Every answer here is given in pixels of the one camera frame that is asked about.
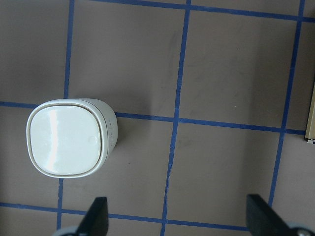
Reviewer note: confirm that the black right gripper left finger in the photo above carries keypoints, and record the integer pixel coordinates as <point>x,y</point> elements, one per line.
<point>95,222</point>

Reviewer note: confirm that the beige aluminium frame rail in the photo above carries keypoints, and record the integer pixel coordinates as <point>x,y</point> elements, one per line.
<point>310,128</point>

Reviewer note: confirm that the white push-lid trash can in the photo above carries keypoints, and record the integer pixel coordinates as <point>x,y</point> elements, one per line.
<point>71,138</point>

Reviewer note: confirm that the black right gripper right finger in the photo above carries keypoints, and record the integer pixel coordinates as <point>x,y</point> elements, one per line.
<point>261,220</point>

